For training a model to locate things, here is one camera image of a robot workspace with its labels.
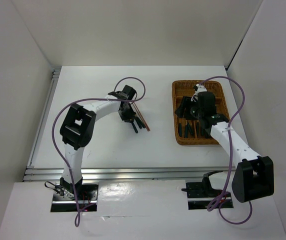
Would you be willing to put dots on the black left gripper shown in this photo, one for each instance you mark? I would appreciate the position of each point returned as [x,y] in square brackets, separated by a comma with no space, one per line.
[130,116]

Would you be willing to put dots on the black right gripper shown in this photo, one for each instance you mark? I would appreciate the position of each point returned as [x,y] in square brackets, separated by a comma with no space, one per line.
[185,102]

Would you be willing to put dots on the copper chopstick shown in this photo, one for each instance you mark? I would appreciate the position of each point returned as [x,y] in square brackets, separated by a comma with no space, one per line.
[141,117]
[144,117]

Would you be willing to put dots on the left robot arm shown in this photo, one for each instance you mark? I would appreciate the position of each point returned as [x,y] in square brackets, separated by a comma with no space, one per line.
[78,127]

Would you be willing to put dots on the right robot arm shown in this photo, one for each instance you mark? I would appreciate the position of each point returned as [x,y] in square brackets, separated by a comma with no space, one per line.
[254,175]

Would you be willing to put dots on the woven wicker cutlery basket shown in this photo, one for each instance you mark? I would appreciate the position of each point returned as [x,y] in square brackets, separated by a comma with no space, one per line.
[182,88]

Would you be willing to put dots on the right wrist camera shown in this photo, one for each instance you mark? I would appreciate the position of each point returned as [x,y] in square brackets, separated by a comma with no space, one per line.
[199,88]

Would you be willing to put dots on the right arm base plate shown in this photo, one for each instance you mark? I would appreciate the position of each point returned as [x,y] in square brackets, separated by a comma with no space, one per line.
[198,197]

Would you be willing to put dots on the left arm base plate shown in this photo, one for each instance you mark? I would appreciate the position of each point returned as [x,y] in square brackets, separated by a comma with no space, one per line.
[64,201]

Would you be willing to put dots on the aluminium frame rail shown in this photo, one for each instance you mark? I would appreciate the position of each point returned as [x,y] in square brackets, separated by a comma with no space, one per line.
[115,150]

